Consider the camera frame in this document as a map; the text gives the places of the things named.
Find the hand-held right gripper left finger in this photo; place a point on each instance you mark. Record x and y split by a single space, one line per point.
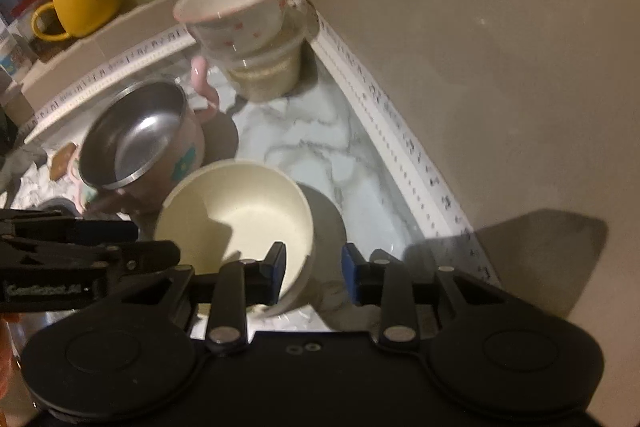
275 269

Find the pink pot with steel interior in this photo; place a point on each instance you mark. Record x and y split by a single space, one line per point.
190 147

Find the white floral bowl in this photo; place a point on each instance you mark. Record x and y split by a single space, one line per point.
240 27

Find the cream bowl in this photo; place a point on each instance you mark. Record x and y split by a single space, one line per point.
240 207

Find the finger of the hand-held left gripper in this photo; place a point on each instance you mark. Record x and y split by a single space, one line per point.
90 231
140 257

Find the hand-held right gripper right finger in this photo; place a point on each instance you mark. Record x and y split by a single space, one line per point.
351 274

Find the clear lidded container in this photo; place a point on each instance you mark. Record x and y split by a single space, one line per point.
270 77

